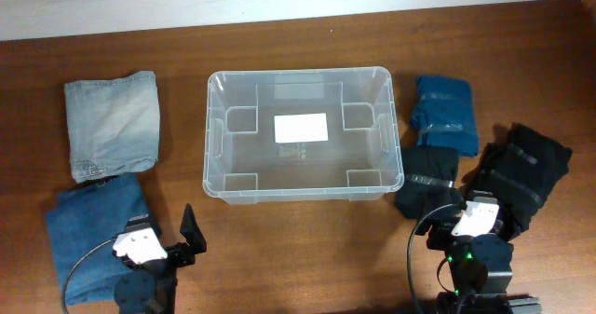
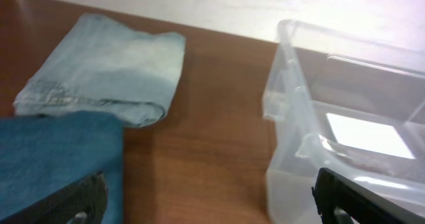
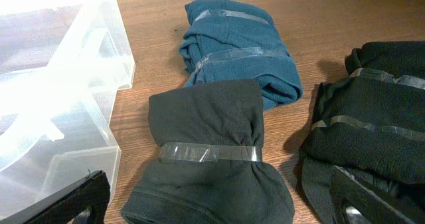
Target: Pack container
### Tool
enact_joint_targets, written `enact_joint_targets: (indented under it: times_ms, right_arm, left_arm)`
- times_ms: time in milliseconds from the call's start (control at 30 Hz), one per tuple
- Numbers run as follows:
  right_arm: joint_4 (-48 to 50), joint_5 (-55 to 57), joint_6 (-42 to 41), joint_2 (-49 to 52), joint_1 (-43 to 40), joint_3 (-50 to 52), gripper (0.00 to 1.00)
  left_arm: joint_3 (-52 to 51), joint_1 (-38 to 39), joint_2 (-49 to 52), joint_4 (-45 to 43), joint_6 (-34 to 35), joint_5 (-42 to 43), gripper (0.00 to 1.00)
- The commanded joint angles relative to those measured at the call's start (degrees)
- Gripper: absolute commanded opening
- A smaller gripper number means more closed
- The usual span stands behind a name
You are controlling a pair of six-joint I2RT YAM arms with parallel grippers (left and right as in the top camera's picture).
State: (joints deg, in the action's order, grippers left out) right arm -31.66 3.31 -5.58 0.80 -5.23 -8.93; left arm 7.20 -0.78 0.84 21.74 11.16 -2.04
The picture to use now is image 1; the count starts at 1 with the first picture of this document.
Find small black cloth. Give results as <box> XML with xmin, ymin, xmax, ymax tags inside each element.
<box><xmin>395</xmin><ymin>145</ymin><xmax>463</xmax><ymax>219</ymax></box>

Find large black cloth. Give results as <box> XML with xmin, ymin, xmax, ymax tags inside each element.
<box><xmin>468</xmin><ymin>123</ymin><xmax>573</xmax><ymax>232</ymax></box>

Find dark blue jeans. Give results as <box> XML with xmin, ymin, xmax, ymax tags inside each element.
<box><xmin>46</xmin><ymin>173</ymin><xmax>149</xmax><ymax>306</ymax></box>

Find teal cloth with tape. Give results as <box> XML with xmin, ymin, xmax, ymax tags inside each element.
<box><xmin>410</xmin><ymin>75</ymin><xmax>480</xmax><ymax>157</ymax></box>

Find light blue jeans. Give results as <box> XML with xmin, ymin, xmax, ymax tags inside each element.
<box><xmin>64</xmin><ymin>71</ymin><xmax>160</xmax><ymax>184</ymax></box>

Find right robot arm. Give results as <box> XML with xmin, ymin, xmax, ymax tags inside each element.
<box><xmin>417</xmin><ymin>189</ymin><xmax>542</xmax><ymax>314</ymax></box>

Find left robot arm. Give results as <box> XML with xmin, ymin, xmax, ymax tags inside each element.
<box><xmin>113</xmin><ymin>205</ymin><xmax>207</xmax><ymax>314</ymax></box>

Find white label in bin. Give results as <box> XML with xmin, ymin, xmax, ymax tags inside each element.
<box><xmin>274</xmin><ymin>113</ymin><xmax>329</xmax><ymax>143</ymax></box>

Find clear plastic storage bin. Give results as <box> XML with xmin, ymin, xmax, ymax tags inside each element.
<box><xmin>202</xmin><ymin>66</ymin><xmax>405</xmax><ymax>205</ymax></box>

